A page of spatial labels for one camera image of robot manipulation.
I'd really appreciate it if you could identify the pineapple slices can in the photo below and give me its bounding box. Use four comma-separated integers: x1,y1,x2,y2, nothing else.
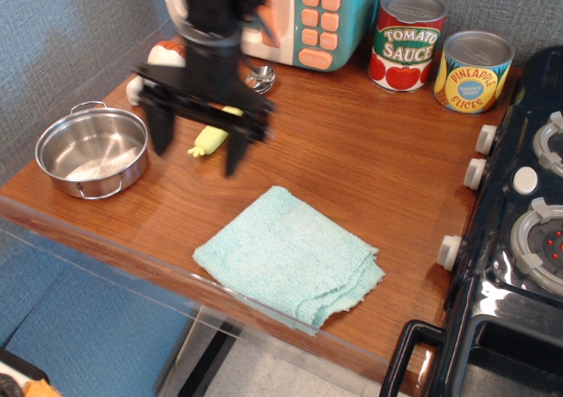
434,31,515,114

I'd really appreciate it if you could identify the toy mushroom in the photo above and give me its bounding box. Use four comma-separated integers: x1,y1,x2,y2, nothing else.
126,40,186,107

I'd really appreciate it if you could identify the white stove knob middle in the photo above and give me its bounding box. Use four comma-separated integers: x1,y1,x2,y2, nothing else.
464,158,486,191

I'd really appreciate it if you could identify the toy microwave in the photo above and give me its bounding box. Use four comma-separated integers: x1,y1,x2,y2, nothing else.
165,0,378,72

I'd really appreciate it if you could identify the tomato sauce can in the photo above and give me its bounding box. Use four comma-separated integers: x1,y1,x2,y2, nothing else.
369,0,447,92

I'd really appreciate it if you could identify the stainless steel pot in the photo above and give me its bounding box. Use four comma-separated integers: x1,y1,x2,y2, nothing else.
35,101,149,201

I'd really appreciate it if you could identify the white stove knob bottom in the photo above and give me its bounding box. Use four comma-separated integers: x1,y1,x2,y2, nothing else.
437,235,462,271

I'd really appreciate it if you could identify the white stove knob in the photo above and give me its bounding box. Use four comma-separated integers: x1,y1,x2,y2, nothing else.
475,124,497,156
464,158,486,191
437,235,462,271

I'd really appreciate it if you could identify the black toy stove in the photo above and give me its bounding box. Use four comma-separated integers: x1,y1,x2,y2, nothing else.
380,46,562,396

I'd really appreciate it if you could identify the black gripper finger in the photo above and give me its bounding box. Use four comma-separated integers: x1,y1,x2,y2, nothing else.
144,102,175,156
225,133,250,177

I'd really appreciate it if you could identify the white stove knob top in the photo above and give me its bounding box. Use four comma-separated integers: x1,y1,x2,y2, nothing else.
475,124,497,156

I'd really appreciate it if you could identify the light blue napkin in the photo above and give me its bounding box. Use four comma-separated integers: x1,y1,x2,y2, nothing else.
194,186,384,335

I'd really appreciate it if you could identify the clear acrylic table guard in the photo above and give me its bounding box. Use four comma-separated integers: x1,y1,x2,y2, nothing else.
1,192,389,382

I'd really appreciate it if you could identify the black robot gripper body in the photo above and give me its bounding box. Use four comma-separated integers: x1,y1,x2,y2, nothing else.
137,41,275,142

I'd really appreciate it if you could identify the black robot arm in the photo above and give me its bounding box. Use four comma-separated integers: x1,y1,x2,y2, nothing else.
137,0,275,176

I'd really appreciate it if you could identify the orange object bottom left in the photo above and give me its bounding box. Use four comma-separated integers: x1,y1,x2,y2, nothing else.
0,348,61,397

